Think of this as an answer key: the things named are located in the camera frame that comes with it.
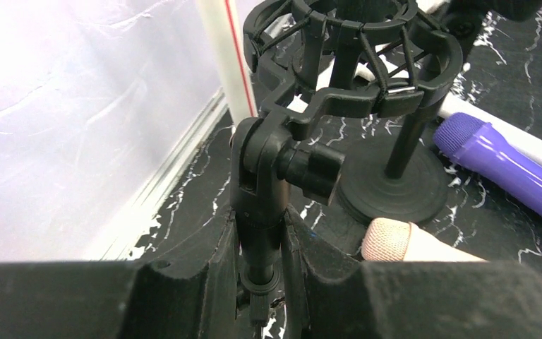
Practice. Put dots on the purple microphone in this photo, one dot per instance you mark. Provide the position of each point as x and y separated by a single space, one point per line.
477 146

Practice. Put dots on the black tripod mic stand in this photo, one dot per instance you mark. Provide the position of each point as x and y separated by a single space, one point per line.
322 60

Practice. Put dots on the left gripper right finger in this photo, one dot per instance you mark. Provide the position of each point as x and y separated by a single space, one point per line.
329 294

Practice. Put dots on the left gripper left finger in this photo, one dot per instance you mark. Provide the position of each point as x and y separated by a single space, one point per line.
188 292

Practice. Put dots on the pink microphone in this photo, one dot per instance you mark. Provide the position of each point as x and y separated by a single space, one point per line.
393 240

